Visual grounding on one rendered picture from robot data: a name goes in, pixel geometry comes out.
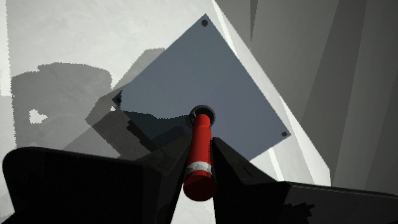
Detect grey sloped panel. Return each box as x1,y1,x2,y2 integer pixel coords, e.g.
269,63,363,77
112,13,291,162

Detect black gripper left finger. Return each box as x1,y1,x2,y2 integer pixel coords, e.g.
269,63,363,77
2,133,192,224

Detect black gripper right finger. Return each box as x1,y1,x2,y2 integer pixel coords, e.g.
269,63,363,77
212,137,398,224

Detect red peg with white band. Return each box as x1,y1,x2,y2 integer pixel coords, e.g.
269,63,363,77
183,114,217,202

